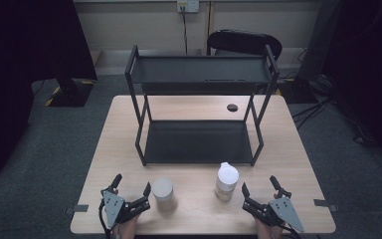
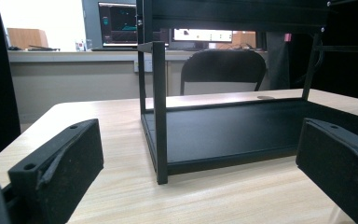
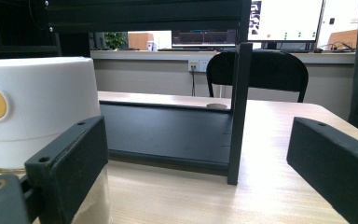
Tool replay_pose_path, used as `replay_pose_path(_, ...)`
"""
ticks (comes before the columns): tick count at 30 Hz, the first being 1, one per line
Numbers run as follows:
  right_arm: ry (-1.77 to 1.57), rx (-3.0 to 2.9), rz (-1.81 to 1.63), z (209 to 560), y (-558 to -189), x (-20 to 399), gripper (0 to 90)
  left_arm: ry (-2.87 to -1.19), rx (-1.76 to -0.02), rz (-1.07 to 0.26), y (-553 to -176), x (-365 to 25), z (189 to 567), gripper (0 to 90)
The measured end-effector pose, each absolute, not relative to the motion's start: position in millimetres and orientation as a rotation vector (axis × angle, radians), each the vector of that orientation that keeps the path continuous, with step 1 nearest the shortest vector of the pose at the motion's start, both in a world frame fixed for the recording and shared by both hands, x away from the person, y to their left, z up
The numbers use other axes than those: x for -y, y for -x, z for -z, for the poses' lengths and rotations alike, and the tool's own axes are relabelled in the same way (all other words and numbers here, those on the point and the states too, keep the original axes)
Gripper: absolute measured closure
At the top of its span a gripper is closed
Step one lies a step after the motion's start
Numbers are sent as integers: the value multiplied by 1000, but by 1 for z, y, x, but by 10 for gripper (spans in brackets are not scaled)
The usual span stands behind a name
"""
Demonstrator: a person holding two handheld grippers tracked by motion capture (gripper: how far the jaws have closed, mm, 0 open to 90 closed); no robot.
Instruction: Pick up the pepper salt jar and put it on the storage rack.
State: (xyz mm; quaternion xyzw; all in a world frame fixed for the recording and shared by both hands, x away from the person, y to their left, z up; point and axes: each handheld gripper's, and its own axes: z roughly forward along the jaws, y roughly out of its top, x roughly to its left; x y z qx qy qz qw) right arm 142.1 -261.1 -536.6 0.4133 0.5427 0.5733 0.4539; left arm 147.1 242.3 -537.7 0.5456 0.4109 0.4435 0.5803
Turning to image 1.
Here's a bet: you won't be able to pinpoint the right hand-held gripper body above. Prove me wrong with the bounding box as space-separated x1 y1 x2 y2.
242 195 305 234

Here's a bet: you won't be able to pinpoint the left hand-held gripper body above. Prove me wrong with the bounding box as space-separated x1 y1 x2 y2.
99 186 152 231

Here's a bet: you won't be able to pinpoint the glass jar spouted white lid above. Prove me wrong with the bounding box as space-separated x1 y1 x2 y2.
214 161 241 203

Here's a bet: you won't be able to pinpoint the black metal two-tier shelf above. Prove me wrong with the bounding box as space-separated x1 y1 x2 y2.
124 44 281 167

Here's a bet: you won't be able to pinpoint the person's right hand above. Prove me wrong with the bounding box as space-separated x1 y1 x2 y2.
254 217 285 239

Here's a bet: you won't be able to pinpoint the person's left hand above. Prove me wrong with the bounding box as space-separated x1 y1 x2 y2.
110 214 141 239

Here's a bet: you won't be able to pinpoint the black stand base yellow tape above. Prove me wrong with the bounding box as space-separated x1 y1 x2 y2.
44 77 96 109

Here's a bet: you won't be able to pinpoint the black chair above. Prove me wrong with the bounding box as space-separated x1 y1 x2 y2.
206 28 284 63

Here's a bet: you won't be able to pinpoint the black curtain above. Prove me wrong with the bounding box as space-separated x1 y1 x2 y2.
0 0 98 183

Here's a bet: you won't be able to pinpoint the grey upright panel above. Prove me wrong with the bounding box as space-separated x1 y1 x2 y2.
296 0 344 83

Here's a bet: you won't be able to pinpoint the dark curtain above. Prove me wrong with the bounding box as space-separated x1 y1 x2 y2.
322 0 382 171

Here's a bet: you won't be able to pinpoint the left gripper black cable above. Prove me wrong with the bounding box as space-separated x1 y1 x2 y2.
97 198 112 239

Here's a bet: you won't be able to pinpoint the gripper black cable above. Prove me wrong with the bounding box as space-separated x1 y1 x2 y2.
279 222 303 239
97 198 112 239

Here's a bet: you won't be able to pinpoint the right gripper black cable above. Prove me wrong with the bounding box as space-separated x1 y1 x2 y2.
279 222 303 239

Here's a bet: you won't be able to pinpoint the grey table bracket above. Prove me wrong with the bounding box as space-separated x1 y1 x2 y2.
64 203 90 215
312 198 339 213

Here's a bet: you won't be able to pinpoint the black floor cables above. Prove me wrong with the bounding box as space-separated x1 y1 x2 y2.
290 95 376 147

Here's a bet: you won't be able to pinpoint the black wall cable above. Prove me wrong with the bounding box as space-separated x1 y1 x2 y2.
180 7 190 56

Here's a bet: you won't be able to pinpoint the white wall socket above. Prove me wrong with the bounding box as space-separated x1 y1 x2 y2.
176 0 201 14

